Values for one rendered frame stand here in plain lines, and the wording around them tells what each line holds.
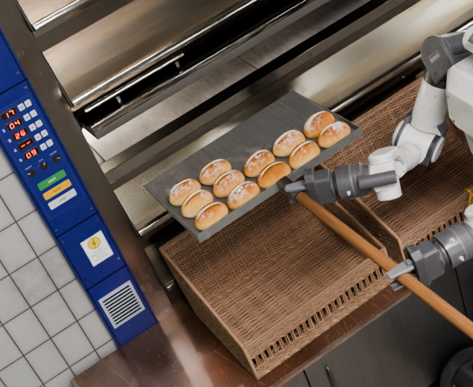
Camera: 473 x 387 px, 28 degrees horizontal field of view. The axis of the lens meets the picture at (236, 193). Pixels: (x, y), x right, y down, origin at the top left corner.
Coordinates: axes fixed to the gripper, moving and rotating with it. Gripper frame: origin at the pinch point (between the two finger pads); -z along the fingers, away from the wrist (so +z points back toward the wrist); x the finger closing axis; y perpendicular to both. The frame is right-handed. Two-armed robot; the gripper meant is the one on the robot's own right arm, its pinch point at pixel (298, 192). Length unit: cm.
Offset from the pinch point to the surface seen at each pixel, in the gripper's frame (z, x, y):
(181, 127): -39, -3, -47
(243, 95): -21, -5, -60
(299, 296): -17, -62, -23
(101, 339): -85, -59, -16
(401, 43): 29, -21, -94
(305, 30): 0, -4, -87
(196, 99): -36, -3, -61
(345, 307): -2, -60, -13
